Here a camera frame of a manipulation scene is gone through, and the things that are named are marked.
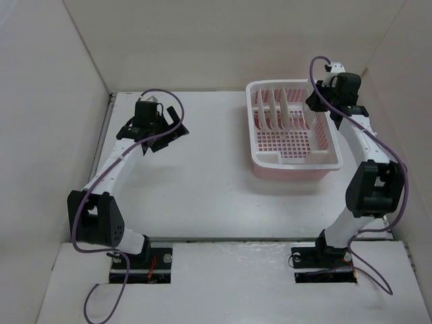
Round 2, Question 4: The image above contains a green quatrefoil plate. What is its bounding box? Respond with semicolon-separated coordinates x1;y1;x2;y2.
279;88;291;131

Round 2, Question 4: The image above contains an orange sunburst plate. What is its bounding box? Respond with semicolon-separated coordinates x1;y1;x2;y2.
257;90;268;132
268;89;279;132

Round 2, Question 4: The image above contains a green red ring plate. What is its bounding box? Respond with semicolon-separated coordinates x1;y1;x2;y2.
304;78;315;100

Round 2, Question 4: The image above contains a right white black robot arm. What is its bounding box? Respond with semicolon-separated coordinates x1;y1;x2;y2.
304;72;404;268

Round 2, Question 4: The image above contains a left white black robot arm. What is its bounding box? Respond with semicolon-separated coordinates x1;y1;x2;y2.
67;101;189;268

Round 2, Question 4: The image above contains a pink white dish rack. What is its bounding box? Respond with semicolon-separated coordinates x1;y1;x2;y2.
246;79;343;181

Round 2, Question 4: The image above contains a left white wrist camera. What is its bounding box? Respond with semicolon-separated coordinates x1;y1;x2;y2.
139;95;159;103

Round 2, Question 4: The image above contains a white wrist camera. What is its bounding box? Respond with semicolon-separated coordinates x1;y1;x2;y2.
139;95;159;103
323;62;346;87

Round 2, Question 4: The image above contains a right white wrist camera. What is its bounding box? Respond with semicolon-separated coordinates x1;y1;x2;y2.
323;62;346;87

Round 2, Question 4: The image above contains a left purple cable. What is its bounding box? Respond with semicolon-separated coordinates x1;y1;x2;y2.
70;88;184;323

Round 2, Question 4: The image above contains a purple cable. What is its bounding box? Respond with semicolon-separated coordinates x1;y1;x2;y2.
70;88;184;323
309;55;410;295

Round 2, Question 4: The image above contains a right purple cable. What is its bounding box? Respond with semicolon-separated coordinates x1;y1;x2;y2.
309;55;410;295

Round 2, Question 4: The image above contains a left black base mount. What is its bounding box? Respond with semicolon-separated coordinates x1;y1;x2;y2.
107;242;173;284

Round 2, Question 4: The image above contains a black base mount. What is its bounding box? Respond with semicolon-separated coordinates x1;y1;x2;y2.
290;242;357;284
107;242;173;284

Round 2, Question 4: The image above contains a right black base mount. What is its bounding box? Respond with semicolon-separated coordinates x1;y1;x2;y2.
290;242;357;284

